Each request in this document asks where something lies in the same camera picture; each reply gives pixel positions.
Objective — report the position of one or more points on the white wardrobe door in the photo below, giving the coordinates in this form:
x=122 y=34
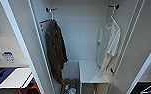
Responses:
x=137 y=50
x=32 y=40

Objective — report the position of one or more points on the white wardrobe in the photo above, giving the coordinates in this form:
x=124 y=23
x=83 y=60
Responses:
x=77 y=36

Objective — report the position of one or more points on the dark olive jacket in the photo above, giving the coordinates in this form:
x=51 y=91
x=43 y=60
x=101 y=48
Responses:
x=56 y=46

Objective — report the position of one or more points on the white wardrobe shelf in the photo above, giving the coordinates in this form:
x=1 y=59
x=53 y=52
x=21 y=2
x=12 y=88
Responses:
x=92 y=71

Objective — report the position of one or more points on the white shirt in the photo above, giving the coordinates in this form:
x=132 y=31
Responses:
x=109 y=43

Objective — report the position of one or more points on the brown storage box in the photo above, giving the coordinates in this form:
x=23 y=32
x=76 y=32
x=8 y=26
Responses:
x=66 y=81

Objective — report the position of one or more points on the white sign orange strip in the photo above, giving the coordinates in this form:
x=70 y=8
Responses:
x=44 y=22

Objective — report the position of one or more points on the white blue bottle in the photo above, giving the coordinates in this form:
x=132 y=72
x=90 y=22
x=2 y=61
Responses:
x=73 y=89

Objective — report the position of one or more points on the small black wall fitting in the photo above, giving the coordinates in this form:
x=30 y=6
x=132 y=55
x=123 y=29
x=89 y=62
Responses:
x=111 y=71

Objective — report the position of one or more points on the black wall hook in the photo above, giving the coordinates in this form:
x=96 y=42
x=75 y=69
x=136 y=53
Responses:
x=113 y=6
x=51 y=9

